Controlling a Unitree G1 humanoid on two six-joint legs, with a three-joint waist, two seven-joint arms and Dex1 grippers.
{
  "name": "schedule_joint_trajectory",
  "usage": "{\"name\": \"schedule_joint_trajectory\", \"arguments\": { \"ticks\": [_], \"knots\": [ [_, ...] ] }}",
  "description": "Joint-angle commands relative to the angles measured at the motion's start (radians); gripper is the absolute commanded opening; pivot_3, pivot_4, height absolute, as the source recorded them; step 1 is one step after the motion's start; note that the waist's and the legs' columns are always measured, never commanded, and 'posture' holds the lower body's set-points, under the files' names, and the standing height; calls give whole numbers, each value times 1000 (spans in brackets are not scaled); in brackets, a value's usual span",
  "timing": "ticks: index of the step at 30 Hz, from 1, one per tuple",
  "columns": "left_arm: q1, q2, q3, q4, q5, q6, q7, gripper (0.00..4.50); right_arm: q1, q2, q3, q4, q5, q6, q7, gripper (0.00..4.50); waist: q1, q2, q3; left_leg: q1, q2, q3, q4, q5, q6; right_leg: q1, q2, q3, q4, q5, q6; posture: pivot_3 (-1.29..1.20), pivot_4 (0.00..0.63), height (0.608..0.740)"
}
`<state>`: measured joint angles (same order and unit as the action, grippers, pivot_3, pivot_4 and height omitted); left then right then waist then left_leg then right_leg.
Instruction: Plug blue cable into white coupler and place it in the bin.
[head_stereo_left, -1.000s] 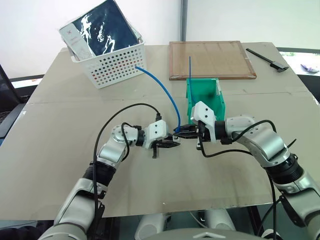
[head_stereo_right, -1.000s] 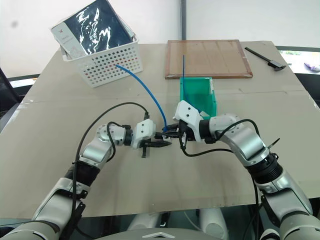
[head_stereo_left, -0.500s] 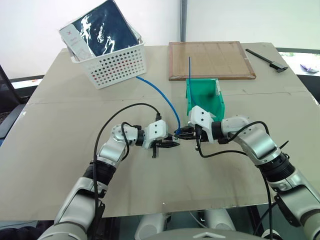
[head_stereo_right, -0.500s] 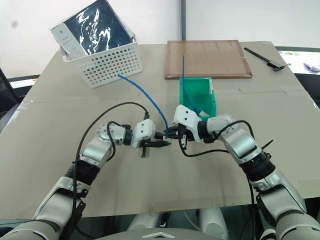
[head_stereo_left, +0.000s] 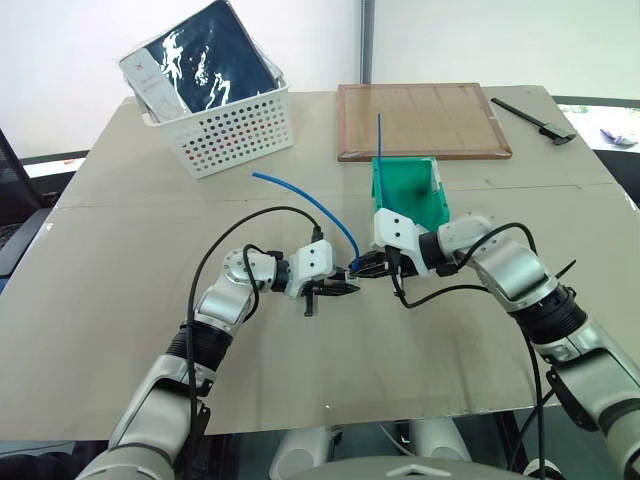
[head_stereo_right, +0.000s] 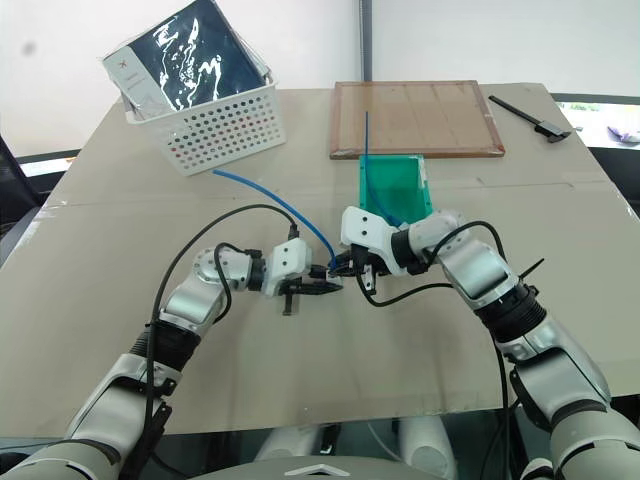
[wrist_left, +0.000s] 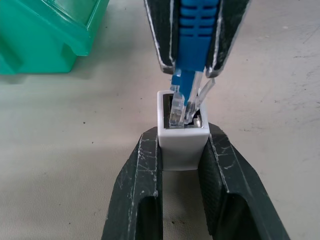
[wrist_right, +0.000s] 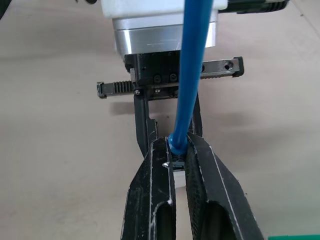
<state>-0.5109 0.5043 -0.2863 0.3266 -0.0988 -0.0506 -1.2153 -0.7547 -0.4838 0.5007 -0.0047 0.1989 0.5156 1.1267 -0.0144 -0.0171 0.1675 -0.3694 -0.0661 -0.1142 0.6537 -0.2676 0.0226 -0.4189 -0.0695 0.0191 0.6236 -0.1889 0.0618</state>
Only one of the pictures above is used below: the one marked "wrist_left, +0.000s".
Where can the green plastic bin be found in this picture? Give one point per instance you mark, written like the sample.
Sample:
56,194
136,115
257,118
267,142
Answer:
37,37

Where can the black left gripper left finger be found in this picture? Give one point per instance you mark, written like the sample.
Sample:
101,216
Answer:
140,190

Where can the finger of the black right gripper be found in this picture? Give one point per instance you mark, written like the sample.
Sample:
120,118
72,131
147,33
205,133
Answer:
225,37
162,32

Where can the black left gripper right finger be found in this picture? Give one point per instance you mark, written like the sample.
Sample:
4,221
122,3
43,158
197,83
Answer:
232,175

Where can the white network coupler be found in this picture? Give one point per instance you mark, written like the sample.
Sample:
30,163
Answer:
183,150

